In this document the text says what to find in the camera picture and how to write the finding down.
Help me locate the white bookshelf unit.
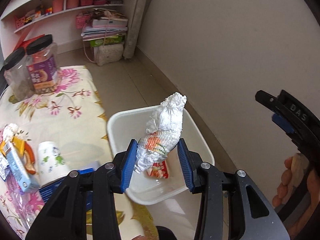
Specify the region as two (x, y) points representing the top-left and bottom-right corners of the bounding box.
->
(1, 0), (128, 56)

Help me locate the floral paper cup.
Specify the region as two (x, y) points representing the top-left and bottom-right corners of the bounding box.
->
(37, 141), (71, 187)

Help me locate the blue cardboard box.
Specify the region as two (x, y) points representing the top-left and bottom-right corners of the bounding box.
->
(39, 161), (100, 217)

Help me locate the right human hand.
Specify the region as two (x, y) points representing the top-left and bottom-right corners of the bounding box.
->
(272, 153), (319, 239)

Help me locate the pink hanging basket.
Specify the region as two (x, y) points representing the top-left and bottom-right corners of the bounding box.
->
(75, 14), (91, 29)

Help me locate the clear jar black lid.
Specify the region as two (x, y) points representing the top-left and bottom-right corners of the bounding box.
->
(3, 47), (35, 101)

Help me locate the floral tablecloth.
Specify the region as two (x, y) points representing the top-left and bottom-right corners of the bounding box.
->
(1, 66), (159, 239)

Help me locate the red gift box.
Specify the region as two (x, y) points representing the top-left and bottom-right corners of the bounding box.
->
(13, 26), (44, 51)

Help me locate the purple label nut jar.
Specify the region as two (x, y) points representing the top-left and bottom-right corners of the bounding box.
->
(26, 34), (62, 94)

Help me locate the red snack wrapper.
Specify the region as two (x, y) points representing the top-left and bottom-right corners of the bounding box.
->
(146, 161), (169, 179)

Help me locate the beige curtain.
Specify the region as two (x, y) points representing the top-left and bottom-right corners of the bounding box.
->
(122, 0), (151, 59)

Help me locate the small crumpled tissue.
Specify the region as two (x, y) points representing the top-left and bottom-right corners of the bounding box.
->
(2, 123), (18, 142)

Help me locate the white tissue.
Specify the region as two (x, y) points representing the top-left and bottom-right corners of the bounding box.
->
(135, 92), (187, 173)

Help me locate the green tissue box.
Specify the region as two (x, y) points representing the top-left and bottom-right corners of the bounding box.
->
(89, 35), (126, 48)

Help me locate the white plastic trash bin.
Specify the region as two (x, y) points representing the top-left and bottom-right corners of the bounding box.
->
(106, 104), (216, 206)

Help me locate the yellow snack packet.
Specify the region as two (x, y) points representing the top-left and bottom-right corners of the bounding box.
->
(1, 136), (25, 158)

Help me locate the small white blue carton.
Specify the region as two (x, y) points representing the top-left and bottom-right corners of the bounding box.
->
(4, 142), (40, 193)

